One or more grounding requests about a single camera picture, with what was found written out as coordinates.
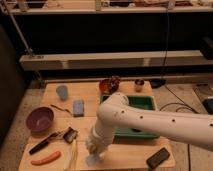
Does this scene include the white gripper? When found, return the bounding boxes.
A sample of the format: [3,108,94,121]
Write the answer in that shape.
[85,132,110,156]

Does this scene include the grey-blue towel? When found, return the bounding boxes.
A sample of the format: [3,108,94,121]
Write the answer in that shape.
[85,154,101,166]

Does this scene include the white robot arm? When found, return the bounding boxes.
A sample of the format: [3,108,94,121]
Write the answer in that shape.
[86,92,213,155]

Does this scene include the blue plastic cup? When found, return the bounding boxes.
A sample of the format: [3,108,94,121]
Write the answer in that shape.
[56,85,68,101]

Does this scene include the blue sponge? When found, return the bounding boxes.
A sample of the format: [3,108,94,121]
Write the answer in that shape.
[73,100,84,117]

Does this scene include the red bowl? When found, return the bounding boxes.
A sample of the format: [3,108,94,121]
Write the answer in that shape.
[99,77,120,94]

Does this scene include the orange sausage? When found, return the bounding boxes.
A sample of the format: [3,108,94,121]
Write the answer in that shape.
[31,151,61,166]

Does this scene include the green plastic tray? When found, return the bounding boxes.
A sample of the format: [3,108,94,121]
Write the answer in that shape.
[94,93,158,141]

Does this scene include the small metal fork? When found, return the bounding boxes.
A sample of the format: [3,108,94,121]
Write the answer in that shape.
[50,104,72,114]

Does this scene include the black phone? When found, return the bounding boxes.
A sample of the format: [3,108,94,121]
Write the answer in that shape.
[146,148,170,169]

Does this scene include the small brown jar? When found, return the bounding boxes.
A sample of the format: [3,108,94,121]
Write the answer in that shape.
[134,79,145,92]

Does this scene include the purple bowl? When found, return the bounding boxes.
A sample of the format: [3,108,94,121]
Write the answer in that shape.
[26,107,54,133]

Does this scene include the blue box on floor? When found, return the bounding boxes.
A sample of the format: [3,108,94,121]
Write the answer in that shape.
[202,98,213,114]

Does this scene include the black handled knife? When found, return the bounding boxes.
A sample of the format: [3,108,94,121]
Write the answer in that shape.
[29,133,59,155]

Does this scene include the black floor cables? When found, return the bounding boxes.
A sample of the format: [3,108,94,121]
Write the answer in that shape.
[159,84,201,114]

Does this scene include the white metal rail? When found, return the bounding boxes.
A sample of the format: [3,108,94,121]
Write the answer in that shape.
[19,50,213,71]

